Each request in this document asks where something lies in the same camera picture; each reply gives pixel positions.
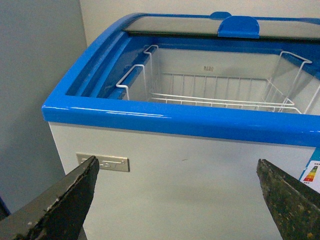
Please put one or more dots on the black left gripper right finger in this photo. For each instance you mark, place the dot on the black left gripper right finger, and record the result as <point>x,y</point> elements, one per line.
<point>294,206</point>

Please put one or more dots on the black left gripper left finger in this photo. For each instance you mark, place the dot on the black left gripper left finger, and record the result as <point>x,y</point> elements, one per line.
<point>59,212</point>

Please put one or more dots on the glass sliding freezer lid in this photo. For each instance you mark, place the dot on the glass sliding freezer lid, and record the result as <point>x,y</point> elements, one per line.
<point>270,27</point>

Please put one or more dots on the blue sliding lid handle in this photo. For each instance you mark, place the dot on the blue sliding lid handle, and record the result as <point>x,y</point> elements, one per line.
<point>245,27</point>

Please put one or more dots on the blue China energy label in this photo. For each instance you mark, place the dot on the blue China energy label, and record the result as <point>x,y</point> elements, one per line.
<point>311,173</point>

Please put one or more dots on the silver brand nameplate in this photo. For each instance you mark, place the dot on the silver brand nameplate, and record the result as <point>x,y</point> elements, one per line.
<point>107,162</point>

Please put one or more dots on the white chest freezer blue rim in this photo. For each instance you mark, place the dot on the white chest freezer blue rim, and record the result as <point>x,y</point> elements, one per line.
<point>193,169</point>

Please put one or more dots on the white wire basket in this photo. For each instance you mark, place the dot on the white wire basket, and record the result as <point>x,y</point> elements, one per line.
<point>279,82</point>

